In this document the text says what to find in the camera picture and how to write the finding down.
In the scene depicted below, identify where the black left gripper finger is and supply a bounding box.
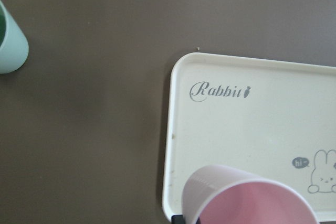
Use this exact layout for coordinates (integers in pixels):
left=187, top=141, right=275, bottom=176
left=171, top=212, right=184, bottom=224

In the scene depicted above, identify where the pink cup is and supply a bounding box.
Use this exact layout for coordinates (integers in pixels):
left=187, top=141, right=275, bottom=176
left=182, top=165, right=318, bottom=223

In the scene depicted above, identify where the cream rabbit tray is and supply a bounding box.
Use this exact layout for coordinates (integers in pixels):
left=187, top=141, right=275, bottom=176
left=162, top=52, right=335, bottom=222

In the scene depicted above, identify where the mint green cup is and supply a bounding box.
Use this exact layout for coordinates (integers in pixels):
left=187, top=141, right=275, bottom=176
left=1, top=2, right=29, bottom=74

